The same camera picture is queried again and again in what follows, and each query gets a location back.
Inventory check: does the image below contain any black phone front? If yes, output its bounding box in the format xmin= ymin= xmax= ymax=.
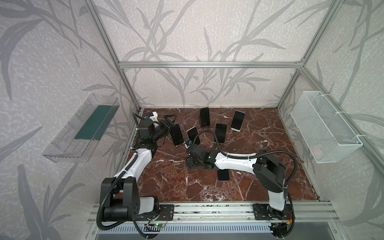
xmin=217 ymin=170 xmax=230 ymax=181

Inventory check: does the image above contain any black phone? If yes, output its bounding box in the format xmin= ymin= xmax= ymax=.
xmin=170 ymin=124 xmax=185 ymax=147
xmin=187 ymin=127 xmax=201 ymax=145
xmin=215 ymin=123 xmax=227 ymax=144
xmin=217 ymin=170 xmax=230 ymax=181
xmin=199 ymin=108 xmax=210 ymax=128

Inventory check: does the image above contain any green-edged phone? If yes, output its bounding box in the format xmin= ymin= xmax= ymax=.
xmin=231 ymin=111 xmax=246 ymax=132

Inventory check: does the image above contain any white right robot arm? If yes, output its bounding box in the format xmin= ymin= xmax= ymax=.
xmin=186 ymin=144 xmax=298 ymax=220

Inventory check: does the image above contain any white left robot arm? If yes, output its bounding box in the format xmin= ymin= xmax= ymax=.
xmin=96 ymin=112 xmax=176 ymax=229

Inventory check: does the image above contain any green circuit board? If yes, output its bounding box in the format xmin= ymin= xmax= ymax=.
xmin=146 ymin=223 xmax=167 ymax=232

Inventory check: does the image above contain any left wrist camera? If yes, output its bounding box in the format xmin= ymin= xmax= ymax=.
xmin=146 ymin=112 xmax=158 ymax=122

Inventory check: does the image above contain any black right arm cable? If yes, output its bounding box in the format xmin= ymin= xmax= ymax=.
xmin=193 ymin=129 xmax=298 ymax=238

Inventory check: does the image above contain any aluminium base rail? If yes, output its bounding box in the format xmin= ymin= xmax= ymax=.
xmin=86 ymin=201 xmax=340 ymax=224

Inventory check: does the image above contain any clear acrylic wall tray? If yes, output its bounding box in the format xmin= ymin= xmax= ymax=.
xmin=42 ymin=94 xmax=120 ymax=163

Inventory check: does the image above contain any white wire mesh basket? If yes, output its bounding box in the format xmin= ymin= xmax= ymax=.
xmin=291 ymin=91 xmax=363 ymax=164

